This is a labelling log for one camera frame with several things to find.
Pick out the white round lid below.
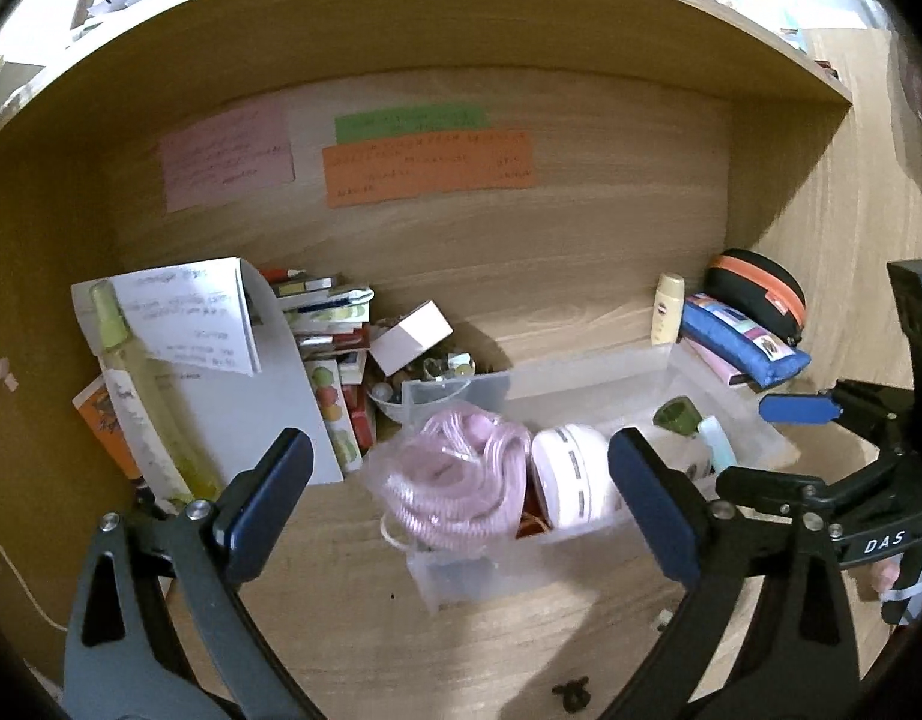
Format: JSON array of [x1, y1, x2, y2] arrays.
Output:
[[697, 416, 738, 475]]

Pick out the pink round device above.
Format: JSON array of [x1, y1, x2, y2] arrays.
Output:
[[531, 424, 624, 530]]

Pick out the red velvet pouch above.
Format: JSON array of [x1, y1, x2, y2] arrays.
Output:
[[516, 488, 552, 539]]

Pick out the right hand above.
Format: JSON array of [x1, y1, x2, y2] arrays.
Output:
[[870, 557, 900, 598]]

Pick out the blue patchwork pencil pouch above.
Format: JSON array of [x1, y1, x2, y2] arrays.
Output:
[[681, 293, 811, 388]]

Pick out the green cylindrical container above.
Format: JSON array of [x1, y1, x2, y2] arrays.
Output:
[[653, 395, 702, 437]]

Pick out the white cloth pouch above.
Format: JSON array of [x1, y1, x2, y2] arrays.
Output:
[[648, 431, 712, 481]]

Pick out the black orange zip case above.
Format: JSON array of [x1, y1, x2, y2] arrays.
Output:
[[704, 249, 806, 348]]

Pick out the beige lotion bottle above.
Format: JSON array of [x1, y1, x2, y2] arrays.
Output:
[[650, 273, 685, 346]]

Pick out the black binder clip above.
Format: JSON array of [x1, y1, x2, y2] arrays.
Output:
[[550, 676, 591, 713]]

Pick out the orange booklet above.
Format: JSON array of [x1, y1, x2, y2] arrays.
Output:
[[72, 376, 142, 484]]

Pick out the green spray bottle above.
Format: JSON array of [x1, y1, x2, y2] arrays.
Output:
[[90, 280, 220, 507]]

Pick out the clear plastic storage bin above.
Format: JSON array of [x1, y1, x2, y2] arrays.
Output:
[[362, 344, 798, 611]]

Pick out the white paper file holder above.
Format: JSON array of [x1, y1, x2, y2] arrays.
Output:
[[106, 257, 342, 484]]

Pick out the brown hanging bag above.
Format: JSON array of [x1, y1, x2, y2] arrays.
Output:
[[899, 47, 922, 125]]

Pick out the stack of books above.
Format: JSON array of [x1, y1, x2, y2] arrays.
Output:
[[261, 268, 378, 476]]

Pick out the small white pink box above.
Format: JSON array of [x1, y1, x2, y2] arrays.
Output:
[[368, 301, 453, 377]]

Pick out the green sticky note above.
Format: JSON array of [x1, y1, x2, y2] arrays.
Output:
[[334, 103, 490, 145]]

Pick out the orange sticky note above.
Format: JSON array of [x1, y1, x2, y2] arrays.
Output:
[[323, 128, 537, 208]]

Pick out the pink sticky note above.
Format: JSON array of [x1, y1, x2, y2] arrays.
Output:
[[158, 98, 295, 213]]

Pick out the wooden upper shelf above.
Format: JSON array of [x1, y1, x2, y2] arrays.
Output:
[[0, 0, 848, 149]]

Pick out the white hanging cord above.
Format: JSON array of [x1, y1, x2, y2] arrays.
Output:
[[0, 299, 69, 632]]

